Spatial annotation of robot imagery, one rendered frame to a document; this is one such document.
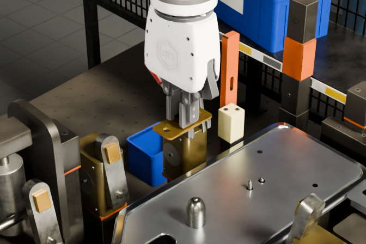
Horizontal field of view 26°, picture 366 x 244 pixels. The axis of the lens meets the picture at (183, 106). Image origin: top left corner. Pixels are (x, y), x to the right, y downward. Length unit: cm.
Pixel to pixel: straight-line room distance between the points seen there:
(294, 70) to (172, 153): 32
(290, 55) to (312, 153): 23
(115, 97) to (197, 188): 84
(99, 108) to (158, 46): 110
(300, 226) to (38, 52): 277
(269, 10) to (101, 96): 67
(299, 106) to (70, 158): 54
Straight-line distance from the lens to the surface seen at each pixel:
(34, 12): 422
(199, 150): 143
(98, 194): 135
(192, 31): 97
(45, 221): 126
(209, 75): 101
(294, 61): 159
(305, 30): 154
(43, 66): 372
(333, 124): 154
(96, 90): 219
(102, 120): 206
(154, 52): 103
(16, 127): 120
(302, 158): 144
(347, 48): 174
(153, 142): 191
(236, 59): 143
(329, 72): 164
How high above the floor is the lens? 186
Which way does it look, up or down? 33 degrees down
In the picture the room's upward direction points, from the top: straight up
